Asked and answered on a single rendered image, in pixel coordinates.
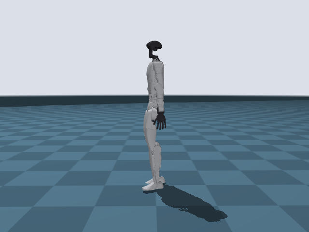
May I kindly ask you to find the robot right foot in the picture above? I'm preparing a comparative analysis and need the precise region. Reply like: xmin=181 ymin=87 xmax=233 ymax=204
xmin=145 ymin=176 xmax=166 ymax=184

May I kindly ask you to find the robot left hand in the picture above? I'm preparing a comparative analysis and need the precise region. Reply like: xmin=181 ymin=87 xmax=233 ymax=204
xmin=154 ymin=107 xmax=166 ymax=130

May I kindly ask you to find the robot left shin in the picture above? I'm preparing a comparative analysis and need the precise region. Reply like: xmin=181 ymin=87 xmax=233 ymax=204
xmin=149 ymin=145 xmax=162 ymax=184

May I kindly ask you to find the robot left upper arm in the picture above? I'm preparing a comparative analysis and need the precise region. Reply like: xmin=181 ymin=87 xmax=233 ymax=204
xmin=153 ymin=62 xmax=164 ymax=91

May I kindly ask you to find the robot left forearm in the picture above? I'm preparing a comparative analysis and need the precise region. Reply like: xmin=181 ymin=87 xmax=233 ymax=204
xmin=155 ymin=83 xmax=164 ymax=112

